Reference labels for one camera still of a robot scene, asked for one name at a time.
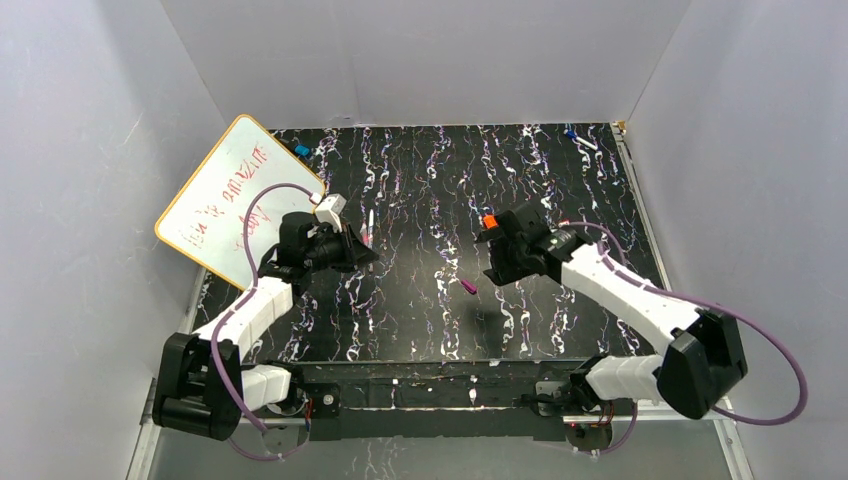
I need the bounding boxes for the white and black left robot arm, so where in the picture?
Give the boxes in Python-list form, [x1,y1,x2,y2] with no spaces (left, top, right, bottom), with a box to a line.
[151,212,379,440]

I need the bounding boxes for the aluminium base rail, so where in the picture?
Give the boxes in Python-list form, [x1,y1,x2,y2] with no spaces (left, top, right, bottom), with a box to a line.
[140,374,738,425]

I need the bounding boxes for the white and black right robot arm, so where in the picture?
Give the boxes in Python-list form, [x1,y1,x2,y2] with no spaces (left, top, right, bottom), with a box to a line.
[476,202,748,420]

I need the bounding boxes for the yellow framed whiteboard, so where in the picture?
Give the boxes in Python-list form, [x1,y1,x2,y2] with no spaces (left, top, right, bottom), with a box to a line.
[154,114,327,289]

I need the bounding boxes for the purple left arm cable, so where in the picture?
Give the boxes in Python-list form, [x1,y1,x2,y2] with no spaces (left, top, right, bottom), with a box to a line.
[210,182,319,463]

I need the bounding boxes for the white blue marker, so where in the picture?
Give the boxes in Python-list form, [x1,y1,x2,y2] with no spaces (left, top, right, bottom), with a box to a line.
[565,130,598,151]

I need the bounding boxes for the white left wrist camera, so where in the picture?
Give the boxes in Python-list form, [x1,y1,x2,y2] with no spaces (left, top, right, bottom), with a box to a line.
[309,193,347,233]

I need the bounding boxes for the magenta pen cap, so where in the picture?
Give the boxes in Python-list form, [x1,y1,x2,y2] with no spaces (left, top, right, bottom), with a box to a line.
[460,279,478,295]

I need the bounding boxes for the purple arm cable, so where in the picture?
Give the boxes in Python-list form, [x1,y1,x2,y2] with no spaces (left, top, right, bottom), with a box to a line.
[559,221,810,457]
[210,182,319,463]

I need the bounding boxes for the white green thin pen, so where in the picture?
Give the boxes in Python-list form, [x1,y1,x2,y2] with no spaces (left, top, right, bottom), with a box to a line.
[363,209,375,247]

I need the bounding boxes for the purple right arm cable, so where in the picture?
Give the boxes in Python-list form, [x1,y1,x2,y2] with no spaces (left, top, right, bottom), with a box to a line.
[559,221,810,457]

